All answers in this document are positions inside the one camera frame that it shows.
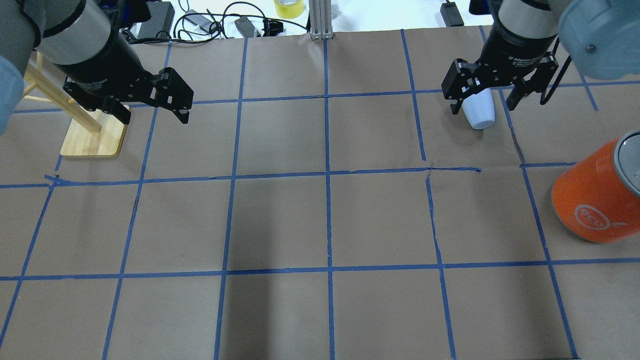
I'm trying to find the white paper cup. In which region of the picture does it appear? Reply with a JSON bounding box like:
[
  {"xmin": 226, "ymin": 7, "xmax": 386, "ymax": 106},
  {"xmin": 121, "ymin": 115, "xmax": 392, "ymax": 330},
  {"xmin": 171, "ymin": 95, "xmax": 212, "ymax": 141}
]
[{"xmin": 462, "ymin": 88, "xmax": 496, "ymax": 130}]

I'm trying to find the black laptop charger brick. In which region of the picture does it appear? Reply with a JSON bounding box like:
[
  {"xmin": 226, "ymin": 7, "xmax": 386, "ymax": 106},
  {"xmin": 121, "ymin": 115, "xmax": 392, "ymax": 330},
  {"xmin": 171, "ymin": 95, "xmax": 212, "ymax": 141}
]
[{"xmin": 137, "ymin": 1, "xmax": 175, "ymax": 40}]

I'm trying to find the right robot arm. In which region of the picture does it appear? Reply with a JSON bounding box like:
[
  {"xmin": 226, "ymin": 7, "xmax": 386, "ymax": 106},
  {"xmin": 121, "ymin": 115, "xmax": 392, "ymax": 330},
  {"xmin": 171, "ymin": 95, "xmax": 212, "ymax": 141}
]
[{"xmin": 441, "ymin": 0, "xmax": 640, "ymax": 115}]

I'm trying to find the orange bin with grey lid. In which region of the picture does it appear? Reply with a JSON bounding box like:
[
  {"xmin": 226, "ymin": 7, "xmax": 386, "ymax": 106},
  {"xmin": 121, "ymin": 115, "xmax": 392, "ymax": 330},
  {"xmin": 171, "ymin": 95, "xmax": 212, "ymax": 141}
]
[{"xmin": 551, "ymin": 130, "xmax": 640, "ymax": 244}]

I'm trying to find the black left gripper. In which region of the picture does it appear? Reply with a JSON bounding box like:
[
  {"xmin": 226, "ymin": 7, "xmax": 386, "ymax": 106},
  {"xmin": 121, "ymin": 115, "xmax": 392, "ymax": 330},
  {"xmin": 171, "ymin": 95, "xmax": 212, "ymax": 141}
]
[{"xmin": 62, "ymin": 66, "xmax": 194, "ymax": 126}]

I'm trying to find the wooden stand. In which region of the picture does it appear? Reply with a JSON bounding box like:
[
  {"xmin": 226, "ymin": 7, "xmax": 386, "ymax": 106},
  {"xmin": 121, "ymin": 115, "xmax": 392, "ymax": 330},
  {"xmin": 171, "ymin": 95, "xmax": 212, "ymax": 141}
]
[{"xmin": 22, "ymin": 52, "xmax": 127, "ymax": 158}]

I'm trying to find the black adapter top right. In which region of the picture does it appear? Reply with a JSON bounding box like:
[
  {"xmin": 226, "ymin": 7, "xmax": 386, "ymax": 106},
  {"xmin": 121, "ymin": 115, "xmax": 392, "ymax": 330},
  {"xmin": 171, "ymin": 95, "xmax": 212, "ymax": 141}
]
[{"xmin": 439, "ymin": 0, "xmax": 465, "ymax": 28}]

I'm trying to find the aluminium frame post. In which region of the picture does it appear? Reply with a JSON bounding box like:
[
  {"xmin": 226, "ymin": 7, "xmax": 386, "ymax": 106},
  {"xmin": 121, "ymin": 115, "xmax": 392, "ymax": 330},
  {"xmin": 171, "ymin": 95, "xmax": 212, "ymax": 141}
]
[{"xmin": 308, "ymin": 0, "xmax": 334, "ymax": 41}]

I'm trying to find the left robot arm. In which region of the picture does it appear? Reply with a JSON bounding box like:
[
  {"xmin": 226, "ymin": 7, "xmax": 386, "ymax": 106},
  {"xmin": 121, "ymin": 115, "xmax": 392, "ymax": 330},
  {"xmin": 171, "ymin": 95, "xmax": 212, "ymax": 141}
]
[{"xmin": 1, "ymin": 0, "xmax": 194, "ymax": 132}]

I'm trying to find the black cable bundle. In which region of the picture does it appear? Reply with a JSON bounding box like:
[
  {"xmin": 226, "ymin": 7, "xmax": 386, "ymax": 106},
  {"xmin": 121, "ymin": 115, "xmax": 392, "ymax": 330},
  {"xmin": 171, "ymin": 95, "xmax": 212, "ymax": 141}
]
[{"xmin": 172, "ymin": 1, "xmax": 308, "ymax": 45}]

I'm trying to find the black power adapter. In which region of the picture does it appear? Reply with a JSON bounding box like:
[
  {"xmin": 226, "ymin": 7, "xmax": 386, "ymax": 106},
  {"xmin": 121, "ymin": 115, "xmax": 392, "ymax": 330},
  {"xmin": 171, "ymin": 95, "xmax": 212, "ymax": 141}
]
[{"xmin": 234, "ymin": 16, "xmax": 262, "ymax": 38}]

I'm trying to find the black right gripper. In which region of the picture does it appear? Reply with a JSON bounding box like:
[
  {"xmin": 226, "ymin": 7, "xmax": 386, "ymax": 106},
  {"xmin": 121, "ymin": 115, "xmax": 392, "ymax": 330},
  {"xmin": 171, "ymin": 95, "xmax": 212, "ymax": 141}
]
[{"xmin": 441, "ymin": 52, "xmax": 559, "ymax": 116}]

